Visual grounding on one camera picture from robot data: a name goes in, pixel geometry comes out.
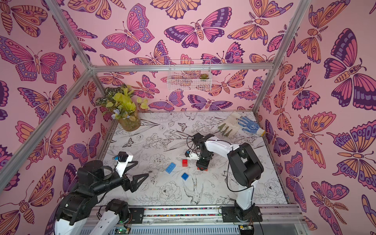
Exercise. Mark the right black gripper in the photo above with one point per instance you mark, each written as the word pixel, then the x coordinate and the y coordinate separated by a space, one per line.
pixel 202 163

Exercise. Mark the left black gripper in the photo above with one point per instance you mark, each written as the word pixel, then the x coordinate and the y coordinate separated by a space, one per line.
pixel 133 184

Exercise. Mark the small red lego brick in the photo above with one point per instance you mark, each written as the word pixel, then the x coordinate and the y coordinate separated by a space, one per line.
pixel 184 163

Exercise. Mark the small blue lego brick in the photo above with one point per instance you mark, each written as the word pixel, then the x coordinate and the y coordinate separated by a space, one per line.
pixel 185 176

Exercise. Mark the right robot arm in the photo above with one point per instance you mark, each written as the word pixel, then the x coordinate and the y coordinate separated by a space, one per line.
pixel 242 162

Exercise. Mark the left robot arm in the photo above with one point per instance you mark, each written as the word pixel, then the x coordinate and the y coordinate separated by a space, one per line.
pixel 94 180

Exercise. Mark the long blue lego brick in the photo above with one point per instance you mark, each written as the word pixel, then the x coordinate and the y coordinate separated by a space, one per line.
pixel 170 168

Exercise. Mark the green beige work glove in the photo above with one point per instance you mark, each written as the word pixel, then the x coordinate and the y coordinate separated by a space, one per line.
pixel 229 127

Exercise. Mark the blue work glove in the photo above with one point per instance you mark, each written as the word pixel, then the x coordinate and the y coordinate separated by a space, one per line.
pixel 250 126

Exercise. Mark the potted green plant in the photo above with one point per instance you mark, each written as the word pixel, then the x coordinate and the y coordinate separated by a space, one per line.
pixel 122 104

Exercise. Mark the small succulent in basket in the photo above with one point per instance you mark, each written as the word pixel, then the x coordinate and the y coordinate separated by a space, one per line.
pixel 204 76

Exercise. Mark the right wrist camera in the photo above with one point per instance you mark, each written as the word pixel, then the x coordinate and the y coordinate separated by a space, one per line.
pixel 192 155

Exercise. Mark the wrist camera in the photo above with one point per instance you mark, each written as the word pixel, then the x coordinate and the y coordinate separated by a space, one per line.
pixel 192 155
pixel 122 161

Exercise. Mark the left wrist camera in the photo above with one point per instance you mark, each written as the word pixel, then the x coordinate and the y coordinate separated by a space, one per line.
pixel 122 161

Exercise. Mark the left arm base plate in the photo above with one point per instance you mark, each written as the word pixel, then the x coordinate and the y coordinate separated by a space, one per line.
pixel 135 215

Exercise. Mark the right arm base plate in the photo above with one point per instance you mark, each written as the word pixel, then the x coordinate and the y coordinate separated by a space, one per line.
pixel 236 214

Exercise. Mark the white vented cable duct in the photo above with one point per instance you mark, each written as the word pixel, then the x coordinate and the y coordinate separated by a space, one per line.
pixel 176 230

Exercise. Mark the white wire basket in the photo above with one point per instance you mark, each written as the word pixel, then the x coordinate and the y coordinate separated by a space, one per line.
pixel 184 74

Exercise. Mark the aluminium rail with beads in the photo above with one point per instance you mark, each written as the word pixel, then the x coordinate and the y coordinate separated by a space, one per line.
pixel 114 215

